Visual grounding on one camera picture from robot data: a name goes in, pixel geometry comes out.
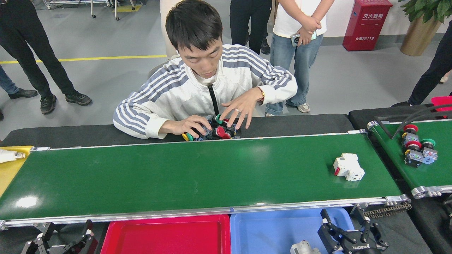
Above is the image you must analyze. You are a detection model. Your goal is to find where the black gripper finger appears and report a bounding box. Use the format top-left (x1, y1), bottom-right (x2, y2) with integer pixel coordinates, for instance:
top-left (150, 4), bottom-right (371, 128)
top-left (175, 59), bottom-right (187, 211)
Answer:
top-left (21, 222), bottom-right (57, 254)
top-left (64, 219), bottom-right (99, 254)

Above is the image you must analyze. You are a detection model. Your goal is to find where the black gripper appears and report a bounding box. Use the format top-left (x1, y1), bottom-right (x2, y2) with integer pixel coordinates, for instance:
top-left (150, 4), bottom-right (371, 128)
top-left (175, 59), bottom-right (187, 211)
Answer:
top-left (318, 208), bottom-right (389, 254)

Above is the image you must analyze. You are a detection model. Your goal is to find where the white circuit breaker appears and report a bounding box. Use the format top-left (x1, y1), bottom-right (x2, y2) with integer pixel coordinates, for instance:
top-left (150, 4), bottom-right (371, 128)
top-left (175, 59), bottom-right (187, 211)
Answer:
top-left (290, 240), bottom-right (320, 254)
top-left (333, 153), bottom-right (365, 181)

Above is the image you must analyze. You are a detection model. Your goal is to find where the smartphone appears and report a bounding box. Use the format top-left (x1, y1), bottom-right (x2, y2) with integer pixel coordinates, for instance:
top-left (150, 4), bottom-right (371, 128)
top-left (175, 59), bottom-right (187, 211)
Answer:
top-left (291, 32), bottom-right (317, 47)

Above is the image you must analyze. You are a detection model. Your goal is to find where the yellow plastic tray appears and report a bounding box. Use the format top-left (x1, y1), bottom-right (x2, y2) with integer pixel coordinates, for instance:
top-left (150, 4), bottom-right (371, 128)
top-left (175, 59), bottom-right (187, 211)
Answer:
top-left (0, 146), bottom-right (34, 198)

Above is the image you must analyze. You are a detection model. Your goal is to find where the red plastic tray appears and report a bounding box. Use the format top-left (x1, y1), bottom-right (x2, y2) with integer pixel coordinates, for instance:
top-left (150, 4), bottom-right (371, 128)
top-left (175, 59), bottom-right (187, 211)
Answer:
top-left (101, 214), bottom-right (232, 254)

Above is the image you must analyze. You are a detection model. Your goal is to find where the blue plastic tray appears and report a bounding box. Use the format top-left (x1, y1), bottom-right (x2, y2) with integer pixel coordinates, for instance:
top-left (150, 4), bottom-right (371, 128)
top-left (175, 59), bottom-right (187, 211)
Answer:
top-left (230, 207), bottom-right (355, 254)

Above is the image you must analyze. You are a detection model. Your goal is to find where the short green conveyor belt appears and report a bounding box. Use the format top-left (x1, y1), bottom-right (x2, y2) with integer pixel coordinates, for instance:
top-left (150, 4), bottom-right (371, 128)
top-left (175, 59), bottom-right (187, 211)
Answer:
top-left (367, 118), bottom-right (452, 199)

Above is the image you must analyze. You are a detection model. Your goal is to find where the long green conveyor belt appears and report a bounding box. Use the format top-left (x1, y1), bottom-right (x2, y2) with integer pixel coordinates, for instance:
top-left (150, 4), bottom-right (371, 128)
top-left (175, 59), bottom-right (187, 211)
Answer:
top-left (0, 129), bottom-right (412, 231)

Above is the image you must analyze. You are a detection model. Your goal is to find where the person's right hand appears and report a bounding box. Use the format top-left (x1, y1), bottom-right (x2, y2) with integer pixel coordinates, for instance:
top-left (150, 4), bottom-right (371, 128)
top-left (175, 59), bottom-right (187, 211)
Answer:
top-left (301, 16), bottom-right (322, 34)
top-left (169, 115), bottom-right (212, 138)

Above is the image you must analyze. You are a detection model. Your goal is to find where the person's left hand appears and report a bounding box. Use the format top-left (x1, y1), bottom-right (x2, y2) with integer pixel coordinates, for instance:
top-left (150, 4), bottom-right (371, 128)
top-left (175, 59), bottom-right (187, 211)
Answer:
top-left (297, 27), bottom-right (315, 46)
top-left (220, 87), bottom-right (263, 130)

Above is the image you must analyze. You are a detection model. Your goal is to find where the white bulb with metal base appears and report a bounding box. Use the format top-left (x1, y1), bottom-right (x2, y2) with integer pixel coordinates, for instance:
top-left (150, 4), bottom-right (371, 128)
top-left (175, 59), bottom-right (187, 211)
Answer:
top-left (0, 149), bottom-right (26, 163)

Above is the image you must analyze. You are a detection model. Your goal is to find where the black table cover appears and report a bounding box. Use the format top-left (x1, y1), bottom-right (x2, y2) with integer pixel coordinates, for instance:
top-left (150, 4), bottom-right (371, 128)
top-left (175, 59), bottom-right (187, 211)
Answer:
top-left (349, 103), bottom-right (452, 254)
top-left (0, 114), bottom-right (433, 254)

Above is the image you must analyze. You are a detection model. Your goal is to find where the red plastic bin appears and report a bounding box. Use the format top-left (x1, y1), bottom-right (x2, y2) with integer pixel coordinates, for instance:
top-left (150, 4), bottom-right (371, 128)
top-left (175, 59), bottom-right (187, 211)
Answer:
top-left (431, 96), bottom-right (452, 119)

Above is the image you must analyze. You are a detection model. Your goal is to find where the seated person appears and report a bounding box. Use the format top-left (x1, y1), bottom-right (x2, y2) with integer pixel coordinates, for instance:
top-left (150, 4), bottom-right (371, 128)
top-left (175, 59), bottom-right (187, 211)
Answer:
top-left (113, 0), bottom-right (298, 140)

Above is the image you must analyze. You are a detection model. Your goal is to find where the red fire extinguisher cabinet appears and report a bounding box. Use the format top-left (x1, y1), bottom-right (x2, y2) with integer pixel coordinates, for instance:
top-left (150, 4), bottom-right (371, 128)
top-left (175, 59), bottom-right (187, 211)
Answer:
top-left (343, 0), bottom-right (393, 52)

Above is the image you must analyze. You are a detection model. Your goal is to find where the potted green plant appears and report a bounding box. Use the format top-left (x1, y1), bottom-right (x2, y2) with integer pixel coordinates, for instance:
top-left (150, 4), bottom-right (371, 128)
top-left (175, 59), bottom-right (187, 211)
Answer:
top-left (399, 0), bottom-right (452, 57)

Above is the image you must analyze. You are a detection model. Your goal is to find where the metal wheeled cart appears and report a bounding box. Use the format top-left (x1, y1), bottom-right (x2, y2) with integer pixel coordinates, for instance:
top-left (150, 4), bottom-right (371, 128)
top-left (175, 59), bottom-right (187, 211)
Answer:
top-left (42, 0), bottom-right (142, 21)

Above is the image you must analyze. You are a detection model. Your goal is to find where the black roller drive chain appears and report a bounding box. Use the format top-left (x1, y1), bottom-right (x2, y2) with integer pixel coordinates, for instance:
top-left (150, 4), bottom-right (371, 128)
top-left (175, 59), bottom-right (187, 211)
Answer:
top-left (364, 202), bottom-right (412, 218)

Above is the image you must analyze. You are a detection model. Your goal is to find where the black conveyor guide frame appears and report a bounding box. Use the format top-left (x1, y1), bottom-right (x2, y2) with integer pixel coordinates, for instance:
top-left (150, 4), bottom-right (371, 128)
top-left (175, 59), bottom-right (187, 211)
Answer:
top-left (374, 104), bottom-right (452, 139)

